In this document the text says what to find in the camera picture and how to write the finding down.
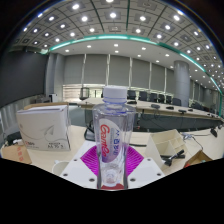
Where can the long curved conference desk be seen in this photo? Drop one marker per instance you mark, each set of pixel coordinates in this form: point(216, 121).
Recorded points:
point(160, 111)

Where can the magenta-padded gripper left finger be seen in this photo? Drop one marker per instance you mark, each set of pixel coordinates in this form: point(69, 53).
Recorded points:
point(89, 161)

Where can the row of black office chairs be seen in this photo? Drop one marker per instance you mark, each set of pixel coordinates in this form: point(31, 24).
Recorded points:
point(153, 96)

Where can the black tool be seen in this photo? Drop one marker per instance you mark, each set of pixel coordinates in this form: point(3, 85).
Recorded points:
point(173, 156)

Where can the black desk conference unit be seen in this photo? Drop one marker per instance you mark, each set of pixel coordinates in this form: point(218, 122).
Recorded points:
point(89, 133)

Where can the black desk microphone unit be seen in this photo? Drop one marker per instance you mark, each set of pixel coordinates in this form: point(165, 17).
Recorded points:
point(214, 132)

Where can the black power adapter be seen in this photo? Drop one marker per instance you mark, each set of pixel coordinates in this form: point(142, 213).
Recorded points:
point(12, 137)

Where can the recessed ceiling lights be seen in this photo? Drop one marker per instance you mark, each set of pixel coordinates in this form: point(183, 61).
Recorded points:
point(113, 15)

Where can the open beige cardboard box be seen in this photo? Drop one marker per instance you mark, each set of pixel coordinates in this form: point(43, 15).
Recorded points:
point(155, 146)

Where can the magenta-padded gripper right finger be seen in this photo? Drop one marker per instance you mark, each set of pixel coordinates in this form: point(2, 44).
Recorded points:
point(135, 160)

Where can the clear plastic water bottle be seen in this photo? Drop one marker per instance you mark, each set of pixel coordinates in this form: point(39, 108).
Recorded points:
point(111, 133)

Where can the white copy paper carton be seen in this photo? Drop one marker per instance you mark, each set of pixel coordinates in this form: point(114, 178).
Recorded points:
point(41, 128)

